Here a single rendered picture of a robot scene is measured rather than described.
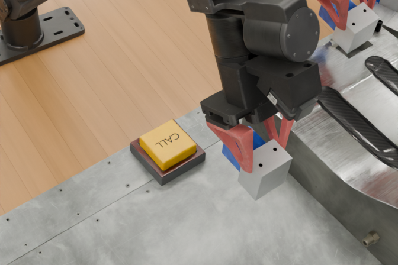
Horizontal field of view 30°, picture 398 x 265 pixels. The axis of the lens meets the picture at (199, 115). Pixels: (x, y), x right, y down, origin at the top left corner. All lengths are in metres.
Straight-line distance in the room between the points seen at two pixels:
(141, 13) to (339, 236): 0.53
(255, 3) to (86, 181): 0.43
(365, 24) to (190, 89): 0.29
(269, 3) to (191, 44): 0.52
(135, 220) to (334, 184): 0.28
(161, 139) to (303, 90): 0.34
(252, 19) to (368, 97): 0.36
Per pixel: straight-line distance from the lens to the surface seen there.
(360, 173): 1.01
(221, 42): 0.82
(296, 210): 1.06
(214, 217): 1.04
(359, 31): 1.11
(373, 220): 1.00
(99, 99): 1.18
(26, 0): 1.14
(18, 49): 1.24
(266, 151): 0.91
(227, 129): 0.85
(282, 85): 0.77
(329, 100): 1.09
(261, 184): 0.90
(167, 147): 1.06
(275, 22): 0.76
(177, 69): 1.22
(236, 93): 0.83
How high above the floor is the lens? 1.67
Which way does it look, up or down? 49 degrees down
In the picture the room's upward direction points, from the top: 4 degrees clockwise
